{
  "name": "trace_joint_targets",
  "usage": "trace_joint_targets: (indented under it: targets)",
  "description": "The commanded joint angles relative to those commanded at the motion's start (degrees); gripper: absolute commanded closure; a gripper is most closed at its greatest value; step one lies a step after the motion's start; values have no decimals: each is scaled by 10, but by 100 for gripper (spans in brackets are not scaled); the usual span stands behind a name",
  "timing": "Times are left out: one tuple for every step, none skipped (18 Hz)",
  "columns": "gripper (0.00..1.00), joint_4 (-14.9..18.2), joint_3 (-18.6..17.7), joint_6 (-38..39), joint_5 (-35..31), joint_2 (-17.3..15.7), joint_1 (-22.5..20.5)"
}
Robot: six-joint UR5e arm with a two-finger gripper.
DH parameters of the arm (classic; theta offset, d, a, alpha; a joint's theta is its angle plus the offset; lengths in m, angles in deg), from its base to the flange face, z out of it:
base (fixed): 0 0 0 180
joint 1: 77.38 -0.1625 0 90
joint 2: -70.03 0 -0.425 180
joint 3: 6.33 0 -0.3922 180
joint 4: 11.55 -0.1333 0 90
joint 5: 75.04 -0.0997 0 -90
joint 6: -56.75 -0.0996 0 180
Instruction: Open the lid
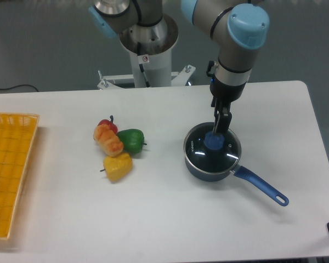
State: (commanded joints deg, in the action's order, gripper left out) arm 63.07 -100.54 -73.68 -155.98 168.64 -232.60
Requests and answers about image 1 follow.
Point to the yellow woven basket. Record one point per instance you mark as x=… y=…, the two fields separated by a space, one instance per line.
x=17 y=135

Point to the green toy bell pepper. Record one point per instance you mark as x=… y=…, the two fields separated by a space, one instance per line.
x=133 y=140

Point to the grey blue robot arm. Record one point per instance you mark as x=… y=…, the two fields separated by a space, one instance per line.
x=238 y=27

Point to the yellow toy bell pepper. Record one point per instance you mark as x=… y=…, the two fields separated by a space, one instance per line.
x=118 y=166

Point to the red toy bell pepper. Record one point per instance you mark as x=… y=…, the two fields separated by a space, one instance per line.
x=110 y=123

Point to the glass lid with blue knob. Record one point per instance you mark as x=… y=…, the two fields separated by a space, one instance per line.
x=210 y=153

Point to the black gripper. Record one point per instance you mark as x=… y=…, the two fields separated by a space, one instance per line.
x=226 y=86

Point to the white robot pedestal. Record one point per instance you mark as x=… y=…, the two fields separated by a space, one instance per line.
x=150 y=52

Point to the orange toy bread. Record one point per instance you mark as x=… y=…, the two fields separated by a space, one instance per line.
x=108 y=140

